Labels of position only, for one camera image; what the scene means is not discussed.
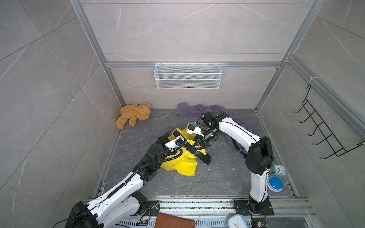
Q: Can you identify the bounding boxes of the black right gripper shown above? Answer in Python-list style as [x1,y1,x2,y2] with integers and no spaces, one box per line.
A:
[190,129,221,153]

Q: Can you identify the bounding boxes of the yellow trousers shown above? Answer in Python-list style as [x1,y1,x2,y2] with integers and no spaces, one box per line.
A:
[161,127,211,176]

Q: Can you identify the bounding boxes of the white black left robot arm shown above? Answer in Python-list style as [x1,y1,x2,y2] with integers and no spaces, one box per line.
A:
[65,133,187,228]

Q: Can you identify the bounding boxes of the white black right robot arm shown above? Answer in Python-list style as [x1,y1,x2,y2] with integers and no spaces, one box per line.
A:
[184,113,274,215]

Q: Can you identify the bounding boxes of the purple jacket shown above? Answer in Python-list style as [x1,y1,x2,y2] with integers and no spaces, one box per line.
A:
[176,102,257,156]

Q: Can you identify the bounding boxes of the brown teddy bear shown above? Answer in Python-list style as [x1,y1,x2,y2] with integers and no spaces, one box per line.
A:
[116,103,151,130]

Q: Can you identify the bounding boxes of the brown leather wallet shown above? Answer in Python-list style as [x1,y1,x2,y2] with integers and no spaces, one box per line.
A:
[155,213,196,228]

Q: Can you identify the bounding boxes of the white clock at bottom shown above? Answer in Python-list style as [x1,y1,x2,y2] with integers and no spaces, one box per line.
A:
[226,214,249,228]

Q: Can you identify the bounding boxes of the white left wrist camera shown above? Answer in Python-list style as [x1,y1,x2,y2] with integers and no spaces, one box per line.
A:
[165,135,185,151]

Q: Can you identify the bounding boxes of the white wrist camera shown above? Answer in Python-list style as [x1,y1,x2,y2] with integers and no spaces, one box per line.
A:
[165,135,185,151]
[186,123,204,136]

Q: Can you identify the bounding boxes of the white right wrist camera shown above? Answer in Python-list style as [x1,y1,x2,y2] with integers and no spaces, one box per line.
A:
[186,123,204,136]

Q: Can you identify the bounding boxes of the white wire mesh basket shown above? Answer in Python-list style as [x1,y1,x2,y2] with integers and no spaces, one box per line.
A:
[154,63,222,90]

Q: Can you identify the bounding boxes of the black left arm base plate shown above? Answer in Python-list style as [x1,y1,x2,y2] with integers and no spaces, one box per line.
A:
[134,200,162,216]

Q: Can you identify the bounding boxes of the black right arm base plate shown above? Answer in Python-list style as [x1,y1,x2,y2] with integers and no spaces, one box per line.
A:
[232,199,274,216]

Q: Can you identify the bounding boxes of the black wire hook rack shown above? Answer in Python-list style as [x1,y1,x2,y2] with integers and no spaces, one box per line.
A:
[293,85,365,160]

